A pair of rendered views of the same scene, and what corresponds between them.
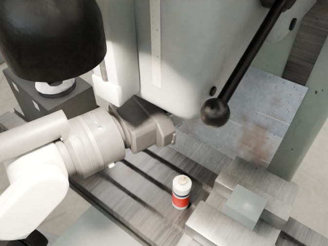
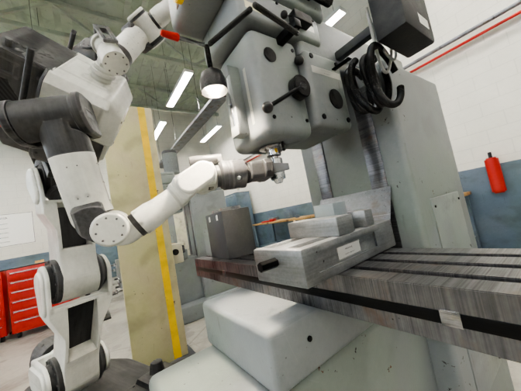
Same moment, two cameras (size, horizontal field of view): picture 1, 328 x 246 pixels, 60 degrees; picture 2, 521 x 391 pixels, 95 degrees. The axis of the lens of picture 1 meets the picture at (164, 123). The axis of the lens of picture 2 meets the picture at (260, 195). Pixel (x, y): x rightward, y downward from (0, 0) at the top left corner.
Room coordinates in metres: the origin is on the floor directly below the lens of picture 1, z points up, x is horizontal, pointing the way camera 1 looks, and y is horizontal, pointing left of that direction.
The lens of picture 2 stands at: (-0.38, -0.16, 1.10)
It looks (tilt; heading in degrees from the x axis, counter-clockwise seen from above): 5 degrees up; 17
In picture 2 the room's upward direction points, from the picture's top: 11 degrees counter-clockwise
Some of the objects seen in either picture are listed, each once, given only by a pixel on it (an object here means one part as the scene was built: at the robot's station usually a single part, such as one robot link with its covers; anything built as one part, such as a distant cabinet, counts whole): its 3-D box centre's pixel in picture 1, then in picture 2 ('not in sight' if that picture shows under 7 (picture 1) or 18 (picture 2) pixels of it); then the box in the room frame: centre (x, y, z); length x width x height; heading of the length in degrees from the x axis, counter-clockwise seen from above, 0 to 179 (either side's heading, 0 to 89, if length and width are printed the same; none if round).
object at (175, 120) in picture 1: (180, 117); (279, 167); (0.33, -0.03, 1.24); 0.06 x 0.02 x 0.03; 124
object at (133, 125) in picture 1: (122, 129); (249, 173); (0.31, 0.07, 1.23); 0.13 x 0.12 x 0.10; 34
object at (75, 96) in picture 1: (55, 103); (229, 231); (0.56, 0.29, 1.06); 0.22 x 0.12 x 0.20; 47
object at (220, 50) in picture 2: not in sight; (261, 43); (0.39, -0.04, 1.68); 0.34 x 0.24 x 0.10; 143
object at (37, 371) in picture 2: not in sight; (71, 365); (0.27, 0.88, 0.68); 0.21 x 0.20 x 0.13; 72
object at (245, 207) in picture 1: (243, 210); (331, 215); (0.25, -0.15, 1.07); 0.06 x 0.05 x 0.06; 54
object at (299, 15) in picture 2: not in sight; (294, 19); (0.33, -0.16, 1.66); 0.12 x 0.04 x 0.04; 143
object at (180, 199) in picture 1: (181, 189); not in sight; (0.33, -0.04, 1.01); 0.04 x 0.04 x 0.11
